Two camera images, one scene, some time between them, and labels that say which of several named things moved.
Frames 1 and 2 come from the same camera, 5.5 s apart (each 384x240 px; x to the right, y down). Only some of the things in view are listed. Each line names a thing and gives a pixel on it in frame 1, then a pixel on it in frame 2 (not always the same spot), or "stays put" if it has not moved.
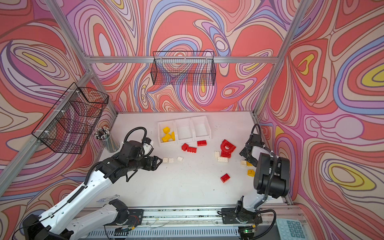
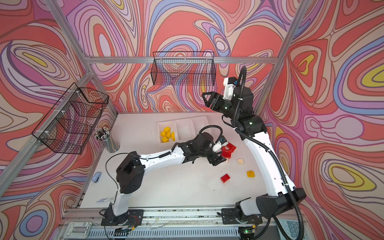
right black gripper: (244, 153) -> (214, 97)
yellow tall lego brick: (166, 130) stays put
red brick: (225, 154) stays put
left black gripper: (154, 166) -> (213, 161)
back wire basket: (183, 68) stays put
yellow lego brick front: (251, 173) stays put
